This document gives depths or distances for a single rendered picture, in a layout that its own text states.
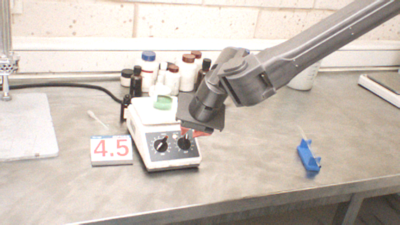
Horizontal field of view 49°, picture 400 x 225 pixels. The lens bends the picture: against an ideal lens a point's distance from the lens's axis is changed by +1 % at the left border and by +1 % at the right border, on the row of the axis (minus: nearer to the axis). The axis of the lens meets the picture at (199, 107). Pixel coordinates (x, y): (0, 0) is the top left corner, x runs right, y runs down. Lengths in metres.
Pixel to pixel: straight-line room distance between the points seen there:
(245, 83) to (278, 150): 0.43
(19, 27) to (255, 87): 0.81
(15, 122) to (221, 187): 0.51
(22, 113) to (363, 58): 1.30
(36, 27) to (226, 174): 0.71
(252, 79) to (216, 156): 0.35
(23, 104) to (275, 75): 0.69
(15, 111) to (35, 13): 0.32
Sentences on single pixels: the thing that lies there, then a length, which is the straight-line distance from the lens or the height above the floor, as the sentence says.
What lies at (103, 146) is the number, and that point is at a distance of 1.02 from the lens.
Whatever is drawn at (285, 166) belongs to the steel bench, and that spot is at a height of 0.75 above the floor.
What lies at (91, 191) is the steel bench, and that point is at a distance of 0.93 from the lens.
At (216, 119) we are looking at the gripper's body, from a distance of 0.90.
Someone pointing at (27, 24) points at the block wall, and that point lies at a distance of 1.38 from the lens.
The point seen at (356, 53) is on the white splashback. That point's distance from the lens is 1.86.
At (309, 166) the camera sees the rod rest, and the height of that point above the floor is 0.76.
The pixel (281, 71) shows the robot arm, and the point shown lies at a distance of 0.78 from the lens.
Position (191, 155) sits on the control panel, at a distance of 1.01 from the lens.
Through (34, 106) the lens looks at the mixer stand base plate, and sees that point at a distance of 1.21.
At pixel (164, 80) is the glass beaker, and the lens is 1.06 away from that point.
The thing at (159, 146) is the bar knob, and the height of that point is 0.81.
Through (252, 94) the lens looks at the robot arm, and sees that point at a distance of 0.78.
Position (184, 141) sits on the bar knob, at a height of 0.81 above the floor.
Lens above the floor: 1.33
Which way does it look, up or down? 27 degrees down
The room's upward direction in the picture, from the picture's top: 9 degrees clockwise
